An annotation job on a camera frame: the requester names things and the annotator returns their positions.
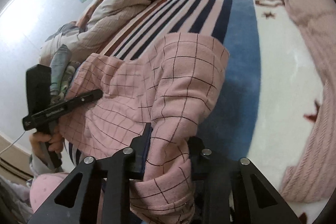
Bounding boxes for pink knit pillow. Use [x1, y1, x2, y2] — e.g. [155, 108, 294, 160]
[273, 0, 336, 204]

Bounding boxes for pink checked pants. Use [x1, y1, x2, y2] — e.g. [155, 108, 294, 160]
[59, 33, 229, 223]

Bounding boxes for grey clothing pile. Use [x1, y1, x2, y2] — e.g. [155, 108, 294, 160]
[50, 44, 80, 104]

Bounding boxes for striped fleece blanket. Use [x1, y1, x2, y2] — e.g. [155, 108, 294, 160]
[63, 0, 326, 224]

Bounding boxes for beige pink duvet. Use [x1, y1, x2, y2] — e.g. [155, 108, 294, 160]
[39, 0, 157, 66]

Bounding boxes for person left hand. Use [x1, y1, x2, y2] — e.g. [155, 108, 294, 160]
[29, 125, 64, 156]

